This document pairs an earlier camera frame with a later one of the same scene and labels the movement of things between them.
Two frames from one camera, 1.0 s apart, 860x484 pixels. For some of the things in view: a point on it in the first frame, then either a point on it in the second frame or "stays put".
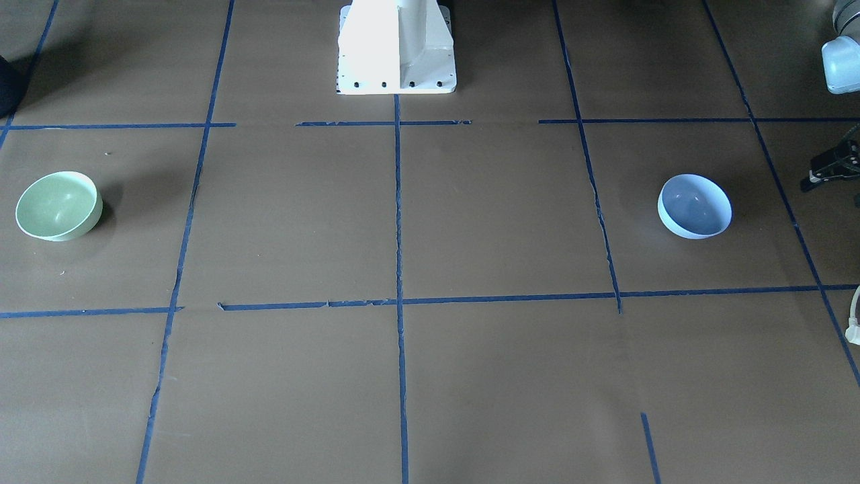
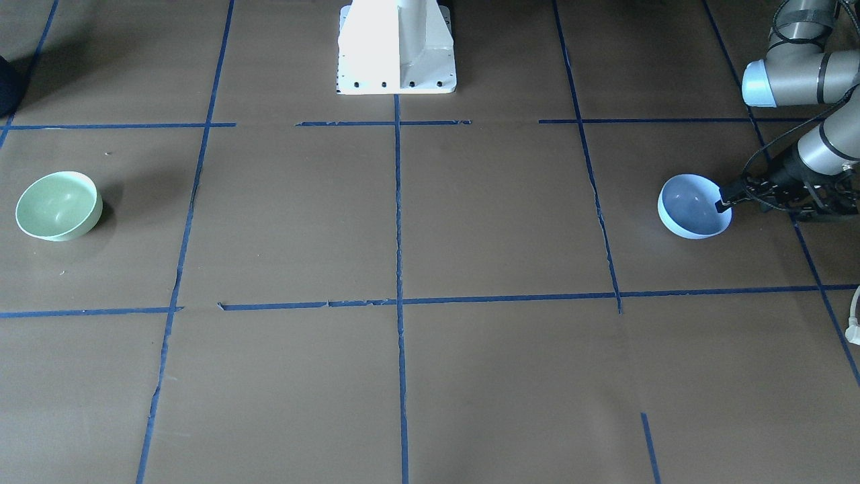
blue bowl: (694, 206) stays put
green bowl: (59, 206) stays put
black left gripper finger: (842, 161) to (808, 194)
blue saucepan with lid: (14, 77) stays put
